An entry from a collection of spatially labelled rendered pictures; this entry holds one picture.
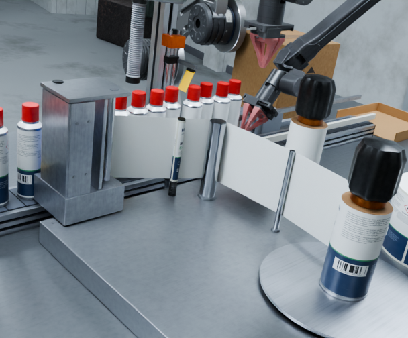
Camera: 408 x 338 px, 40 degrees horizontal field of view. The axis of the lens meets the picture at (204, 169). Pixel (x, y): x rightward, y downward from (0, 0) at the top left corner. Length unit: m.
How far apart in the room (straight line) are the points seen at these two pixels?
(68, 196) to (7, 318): 0.26
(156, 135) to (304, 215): 0.36
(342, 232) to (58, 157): 0.55
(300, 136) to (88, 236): 0.54
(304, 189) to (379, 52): 3.55
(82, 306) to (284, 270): 0.37
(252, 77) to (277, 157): 0.92
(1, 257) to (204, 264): 0.39
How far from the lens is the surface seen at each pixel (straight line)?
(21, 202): 1.25
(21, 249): 1.19
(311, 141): 1.34
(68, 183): 1.12
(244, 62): 2.11
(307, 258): 1.15
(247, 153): 1.25
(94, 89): 1.12
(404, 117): 2.46
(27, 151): 1.21
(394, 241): 1.25
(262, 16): 1.26
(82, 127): 1.09
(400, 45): 4.54
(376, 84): 4.67
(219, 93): 1.50
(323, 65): 2.16
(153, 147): 1.27
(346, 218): 0.99
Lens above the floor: 1.47
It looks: 24 degrees down
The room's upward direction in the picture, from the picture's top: 8 degrees clockwise
